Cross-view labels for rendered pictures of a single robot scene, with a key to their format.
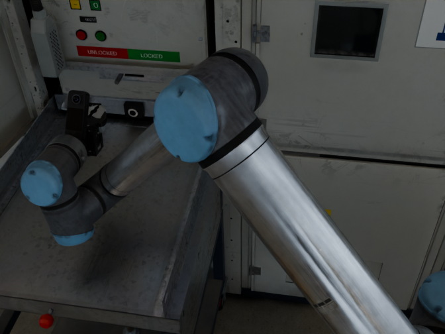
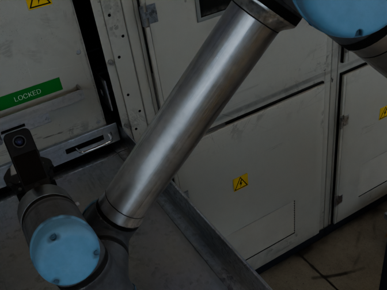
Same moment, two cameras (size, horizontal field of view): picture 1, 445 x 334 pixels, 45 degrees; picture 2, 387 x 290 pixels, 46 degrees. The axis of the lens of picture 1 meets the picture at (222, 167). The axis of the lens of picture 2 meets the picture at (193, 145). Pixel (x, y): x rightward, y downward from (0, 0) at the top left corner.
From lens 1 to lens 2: 0.69 m
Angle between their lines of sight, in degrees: 29
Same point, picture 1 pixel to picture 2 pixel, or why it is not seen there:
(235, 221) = not seen: hidden behind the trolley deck
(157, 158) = (197, 134)
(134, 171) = (163, 174)
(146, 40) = (16, 77)
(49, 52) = not seen: outside the picture
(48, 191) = (85, 252)
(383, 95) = not seen: hidden behind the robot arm
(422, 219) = (312, 140)
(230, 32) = (114, 27)
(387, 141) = (274, 80)
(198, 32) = (75, 44)
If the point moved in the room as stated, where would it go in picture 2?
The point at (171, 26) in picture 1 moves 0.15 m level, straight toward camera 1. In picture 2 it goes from (42, 50) to (76, 63)
